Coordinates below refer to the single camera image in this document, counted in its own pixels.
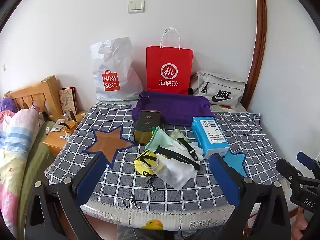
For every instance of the wooden headboard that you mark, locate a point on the wooden headboard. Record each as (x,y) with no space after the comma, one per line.
(37,90)

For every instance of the dark tea tin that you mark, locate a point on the dark tea tin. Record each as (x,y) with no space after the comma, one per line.
(146,125)

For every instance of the green bed sheet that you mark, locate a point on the green bed sheet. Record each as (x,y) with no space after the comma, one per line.
(37,155)

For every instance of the purple towel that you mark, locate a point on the purple towel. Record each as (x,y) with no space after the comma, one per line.
(175,107)

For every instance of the wooden nightstand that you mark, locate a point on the wooden nightstand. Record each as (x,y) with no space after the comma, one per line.
(53,142)

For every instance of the white glove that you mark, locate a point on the white glove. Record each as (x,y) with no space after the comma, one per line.
(199,150)

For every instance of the dark green small packet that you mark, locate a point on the dark green small packet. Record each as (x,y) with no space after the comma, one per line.
(153,130)

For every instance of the brown wooden door frame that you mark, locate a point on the brown wooden door frame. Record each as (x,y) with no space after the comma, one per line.
(260,30)

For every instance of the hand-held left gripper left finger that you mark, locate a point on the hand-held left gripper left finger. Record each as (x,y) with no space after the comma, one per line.
(87,173)

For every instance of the blue tissue pack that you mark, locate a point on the blue tissue pack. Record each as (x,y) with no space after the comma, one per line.
(207,140)

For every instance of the purple plush toy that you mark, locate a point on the purple plush toy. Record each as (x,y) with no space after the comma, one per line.
(7,103)

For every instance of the white plastic shopping bag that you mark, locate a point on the white plastic shopping bag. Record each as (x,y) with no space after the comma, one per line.
(112,65)

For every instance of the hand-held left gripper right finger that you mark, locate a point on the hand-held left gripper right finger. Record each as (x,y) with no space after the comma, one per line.
(225,177)

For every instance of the patterned book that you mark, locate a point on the patterned book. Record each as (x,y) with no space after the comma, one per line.
(67,102)

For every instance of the red paper bag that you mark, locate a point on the red paper bag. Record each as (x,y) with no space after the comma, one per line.
(170,60)

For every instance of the white light switch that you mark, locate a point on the white light switch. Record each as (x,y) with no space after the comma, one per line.
(136,6)

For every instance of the mint green plastic pouch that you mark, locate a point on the mint green plastic pouch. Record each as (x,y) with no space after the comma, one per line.
(160,140)

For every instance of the grey sling bag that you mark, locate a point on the grey sling bag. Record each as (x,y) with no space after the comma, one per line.
(220,85)

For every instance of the colourful quilt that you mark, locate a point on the colourful quilt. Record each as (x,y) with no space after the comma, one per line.
(15,140)

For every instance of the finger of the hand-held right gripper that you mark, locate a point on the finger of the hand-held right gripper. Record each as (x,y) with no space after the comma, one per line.
(306,158)
(285,167)

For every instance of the person's right hand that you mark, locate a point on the person's right hand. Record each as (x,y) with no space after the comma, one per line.
(299,223)

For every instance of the clear plastic pouch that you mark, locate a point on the clear plastic pouch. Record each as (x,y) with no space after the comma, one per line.
(175,175)

